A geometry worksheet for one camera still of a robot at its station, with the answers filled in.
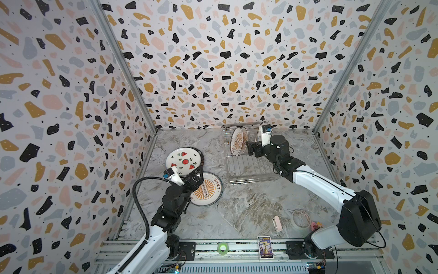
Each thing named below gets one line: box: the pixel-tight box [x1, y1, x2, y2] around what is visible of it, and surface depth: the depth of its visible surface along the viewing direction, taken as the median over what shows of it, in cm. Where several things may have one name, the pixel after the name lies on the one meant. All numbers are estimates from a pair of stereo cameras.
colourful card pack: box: [257, 235, 275, 260], surface depth 75 cm
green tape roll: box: [217, 241, 229, 256], surface depth 76 cm
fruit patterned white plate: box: [165, 147, 202, 176], surface depth 105 cm
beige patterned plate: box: [190, 171, 225, 207], surface depth 92 cm
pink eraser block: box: [272, 215, 283, 232], surface depth 81 cm
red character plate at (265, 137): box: [258, 125, 273, 147], surface depth 73 cm
